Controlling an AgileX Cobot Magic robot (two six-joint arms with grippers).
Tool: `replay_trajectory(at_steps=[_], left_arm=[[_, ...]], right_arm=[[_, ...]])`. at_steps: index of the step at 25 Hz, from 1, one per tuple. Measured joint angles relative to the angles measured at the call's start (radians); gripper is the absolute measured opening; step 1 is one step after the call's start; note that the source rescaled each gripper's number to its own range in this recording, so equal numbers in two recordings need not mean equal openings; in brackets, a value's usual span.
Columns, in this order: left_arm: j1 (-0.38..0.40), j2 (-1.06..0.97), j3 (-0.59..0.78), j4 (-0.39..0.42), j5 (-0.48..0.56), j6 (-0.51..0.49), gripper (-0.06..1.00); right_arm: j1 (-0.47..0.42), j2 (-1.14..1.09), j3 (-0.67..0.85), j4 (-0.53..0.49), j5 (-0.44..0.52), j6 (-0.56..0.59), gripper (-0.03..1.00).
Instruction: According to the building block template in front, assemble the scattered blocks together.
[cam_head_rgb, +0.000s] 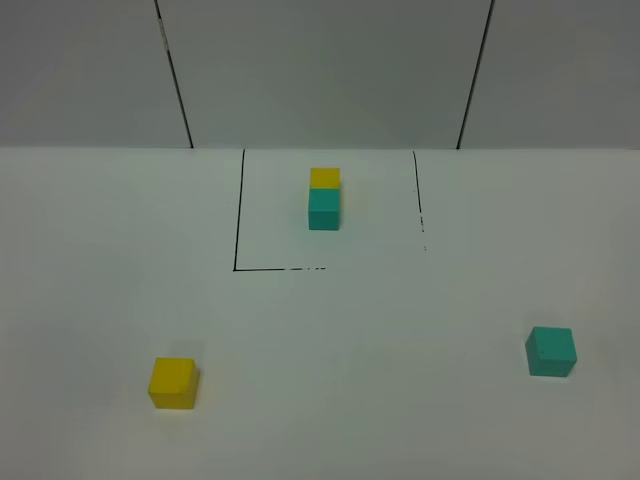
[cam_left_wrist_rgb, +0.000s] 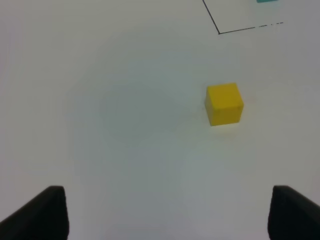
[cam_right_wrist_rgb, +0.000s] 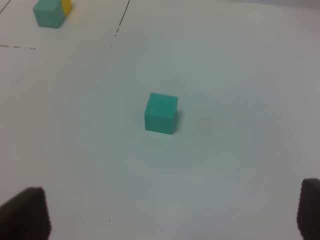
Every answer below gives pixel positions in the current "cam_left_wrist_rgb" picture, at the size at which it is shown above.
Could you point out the template teal cube block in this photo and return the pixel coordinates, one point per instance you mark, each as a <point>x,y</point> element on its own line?
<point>265,1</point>

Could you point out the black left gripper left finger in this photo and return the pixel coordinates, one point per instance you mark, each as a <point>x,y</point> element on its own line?
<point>45,217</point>

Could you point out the yellow cube block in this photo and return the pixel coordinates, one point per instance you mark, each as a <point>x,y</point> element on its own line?
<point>224,104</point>

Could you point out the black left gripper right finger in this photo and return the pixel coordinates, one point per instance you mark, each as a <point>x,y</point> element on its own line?
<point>292,216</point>

